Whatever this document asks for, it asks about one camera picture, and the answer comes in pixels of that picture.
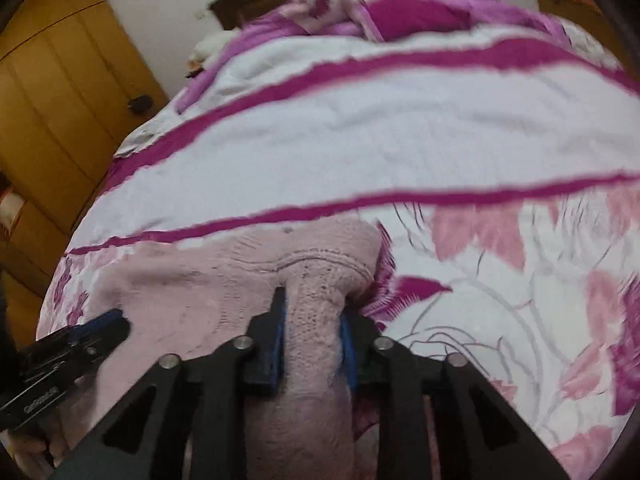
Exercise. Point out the cream pillow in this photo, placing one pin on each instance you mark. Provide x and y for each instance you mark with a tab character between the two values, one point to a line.
207	49

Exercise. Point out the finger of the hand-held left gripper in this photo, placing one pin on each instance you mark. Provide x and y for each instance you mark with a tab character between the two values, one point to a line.
102	322

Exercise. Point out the floral pink pillow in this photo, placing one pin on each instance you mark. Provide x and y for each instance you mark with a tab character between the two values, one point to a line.
322	7

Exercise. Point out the floral magenta white bedspread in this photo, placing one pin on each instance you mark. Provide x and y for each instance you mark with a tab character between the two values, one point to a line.
350	160

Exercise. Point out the pink knitted cardigan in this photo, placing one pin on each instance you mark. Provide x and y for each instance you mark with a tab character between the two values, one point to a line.
200	275

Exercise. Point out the magenta pillows and blanket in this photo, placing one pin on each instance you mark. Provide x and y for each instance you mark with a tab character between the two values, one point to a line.
415	19

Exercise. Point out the small black bag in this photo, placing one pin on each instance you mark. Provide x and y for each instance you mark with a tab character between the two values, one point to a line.
140	104

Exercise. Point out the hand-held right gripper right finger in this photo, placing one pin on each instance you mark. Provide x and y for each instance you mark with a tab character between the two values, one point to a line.
348	357

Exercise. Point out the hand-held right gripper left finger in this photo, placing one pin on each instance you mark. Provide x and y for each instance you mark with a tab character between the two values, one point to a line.
277	342

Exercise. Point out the wooden wardrobe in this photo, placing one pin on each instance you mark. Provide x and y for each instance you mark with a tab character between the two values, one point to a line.
65	90

